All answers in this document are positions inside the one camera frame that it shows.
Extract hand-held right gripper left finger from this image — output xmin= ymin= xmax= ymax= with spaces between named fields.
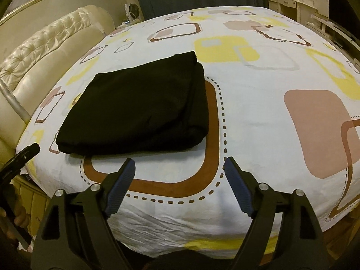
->
xmin=30 ymin=157 xmax=137 ymax=270

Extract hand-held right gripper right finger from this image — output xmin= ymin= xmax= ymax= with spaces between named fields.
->
xmin=223 ymin=156 xmax=329 ymax=270

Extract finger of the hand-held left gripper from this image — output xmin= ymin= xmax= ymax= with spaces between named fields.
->
xmin=13 ymin=142 xmax=40 ymax=165

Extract black pants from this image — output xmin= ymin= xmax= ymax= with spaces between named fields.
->
xmin=55 ymin=51 xmax=210 ymax=156

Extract person's left hand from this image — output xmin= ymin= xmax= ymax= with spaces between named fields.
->
xmin=0 ymin=195 xmax=29 ymax=241

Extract cream padded bed base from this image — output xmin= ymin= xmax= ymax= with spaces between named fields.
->
xmin=14 ymin=174 xmax=49 ymax=232

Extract grey metal pole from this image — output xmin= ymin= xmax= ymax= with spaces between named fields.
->
xmin=0 ymin=79 xmax=32 ymax=120

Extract white patterned bed sheet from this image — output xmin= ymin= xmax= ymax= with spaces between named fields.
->
xmin=15 ymin=6 xmax=360 ymax=253

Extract cream tufted headboard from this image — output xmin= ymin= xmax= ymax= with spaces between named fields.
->
xmin=0 ymin=5 xmax=115 ymax=158

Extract small white desk fan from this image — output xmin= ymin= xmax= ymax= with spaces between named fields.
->
xmin=123 ymin=3 xmax=140 ymax=22

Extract cream vanity dresser with mirror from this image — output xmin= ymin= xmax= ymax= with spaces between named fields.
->
xmin=266 ymin=0 xmax=316 ymax=23

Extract black television screen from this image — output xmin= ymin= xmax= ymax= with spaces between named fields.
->
xmin=327 ymin=0 xmax=355 ymax=30

